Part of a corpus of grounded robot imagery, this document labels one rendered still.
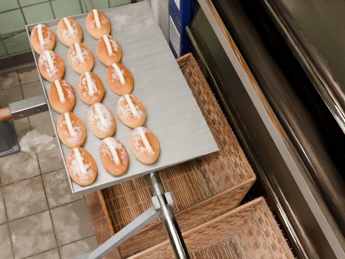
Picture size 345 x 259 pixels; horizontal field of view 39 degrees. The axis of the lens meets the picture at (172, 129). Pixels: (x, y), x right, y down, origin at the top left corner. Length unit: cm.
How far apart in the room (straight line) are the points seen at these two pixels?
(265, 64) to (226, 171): 70
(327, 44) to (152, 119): 48
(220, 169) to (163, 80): 52
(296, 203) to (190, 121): 37
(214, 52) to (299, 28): 63
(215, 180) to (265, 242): 33
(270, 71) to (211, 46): 63
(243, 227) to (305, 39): 80
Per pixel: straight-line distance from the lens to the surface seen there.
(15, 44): 290
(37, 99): 128
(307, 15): 102
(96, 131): 119
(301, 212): 135
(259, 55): 106
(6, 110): 128
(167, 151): 118
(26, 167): 261
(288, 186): 137
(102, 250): 128
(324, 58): 98
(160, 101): 126
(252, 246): 163
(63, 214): 245
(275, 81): 102
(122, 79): 125
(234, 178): 164
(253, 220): 157
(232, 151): 161
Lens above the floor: 220
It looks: 57 degrees down
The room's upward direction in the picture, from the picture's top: 1 degrees counter-clockwise
